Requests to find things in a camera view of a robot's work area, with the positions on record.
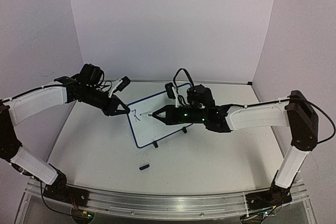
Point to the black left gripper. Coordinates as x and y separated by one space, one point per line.
106 110

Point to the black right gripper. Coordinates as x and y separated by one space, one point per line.
168 116

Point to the white blue marker pen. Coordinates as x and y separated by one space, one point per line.
160 115

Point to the blue framed whiteboard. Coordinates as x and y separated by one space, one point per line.
147 130

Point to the blue marker cap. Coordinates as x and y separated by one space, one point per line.
144 167

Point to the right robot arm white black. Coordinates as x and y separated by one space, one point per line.
294 112

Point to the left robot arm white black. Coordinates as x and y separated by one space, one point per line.
85 87

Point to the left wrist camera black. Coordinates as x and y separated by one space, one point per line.
125 81

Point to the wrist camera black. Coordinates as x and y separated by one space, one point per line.
125 81
169 87

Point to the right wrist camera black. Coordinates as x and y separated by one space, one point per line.
169 87

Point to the wire whiteboard stand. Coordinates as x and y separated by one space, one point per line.
170 137

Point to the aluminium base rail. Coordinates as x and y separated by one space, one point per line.
191 207

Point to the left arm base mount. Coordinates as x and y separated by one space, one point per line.
60 191

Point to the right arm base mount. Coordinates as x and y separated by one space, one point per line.
274 196

